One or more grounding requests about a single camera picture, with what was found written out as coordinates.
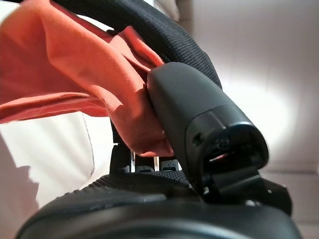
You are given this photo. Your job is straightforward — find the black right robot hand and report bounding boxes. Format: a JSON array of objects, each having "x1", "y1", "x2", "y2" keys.
[{"x1": 14, "y1": 62, "x2": 302, "y2": 239}]

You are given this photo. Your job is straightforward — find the black garment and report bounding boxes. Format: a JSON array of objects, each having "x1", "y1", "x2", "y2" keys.
[{"x1": 49, "y1": 0, "x2": 224, "y2": 90}]

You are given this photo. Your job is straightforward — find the red garment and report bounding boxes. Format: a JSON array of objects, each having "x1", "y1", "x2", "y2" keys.
[{"x1": 0, "y1": 0, "x2": 174, "y2": 157}]

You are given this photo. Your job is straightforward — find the white bed duvet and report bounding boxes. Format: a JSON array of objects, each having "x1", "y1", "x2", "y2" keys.
[{"x1": 0, "y1": 112, "x2": 115, "y2": 210}]

